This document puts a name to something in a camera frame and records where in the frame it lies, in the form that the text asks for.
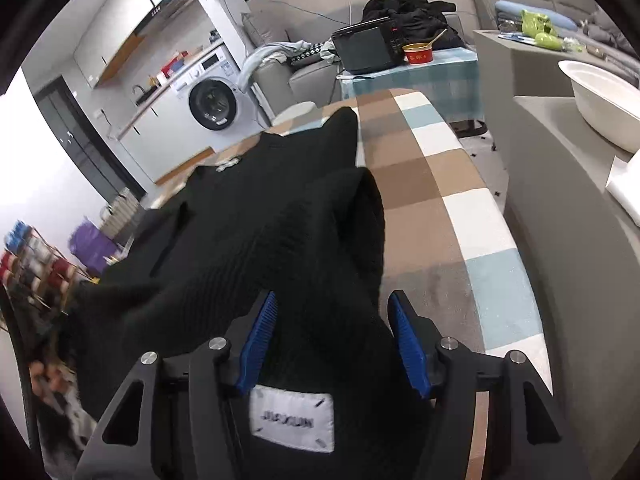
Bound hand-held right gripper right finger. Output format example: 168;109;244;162
387;290;593;480

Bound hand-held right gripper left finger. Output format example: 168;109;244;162
75;290;280;480

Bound black knit sweater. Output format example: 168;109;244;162
60;106;436;480

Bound pile of black clothes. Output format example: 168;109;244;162
361;0;466;51

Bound grey clothes pile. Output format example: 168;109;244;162
582;17;640;58

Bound checked blanket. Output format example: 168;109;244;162
150;89;553;441

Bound grey curved side counter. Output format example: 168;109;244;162
472;30;640;480

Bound purple bag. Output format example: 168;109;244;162
70;217;121;273

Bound rack of coloured spools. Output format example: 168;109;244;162
0;220;91;321

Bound white round stool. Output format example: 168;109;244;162
272;101;318;126

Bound white washing machine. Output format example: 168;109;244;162
170;45;261;133

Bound wood-edged kitchen counter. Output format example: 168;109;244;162
112;75;176;141

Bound dark door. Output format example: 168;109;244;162
35;75;146;201

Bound teal checked tablecloth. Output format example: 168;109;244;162
337;47;481;123

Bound grey armchair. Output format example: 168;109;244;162
250;42;346;113

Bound white box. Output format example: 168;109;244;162
605;152;640;221

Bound light blue crumpled cloth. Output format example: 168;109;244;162
237;40;346;96

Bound red bowl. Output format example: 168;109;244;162
402;42;435;65

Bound white basin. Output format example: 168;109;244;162
557;60;640;153

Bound green plush toy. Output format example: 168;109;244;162
520;9;561;51

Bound blue pillow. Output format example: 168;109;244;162
495;0;576;31

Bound black range hood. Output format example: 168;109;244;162
135;0;196;36

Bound white wall cabinet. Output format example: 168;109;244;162
75;0;151;86

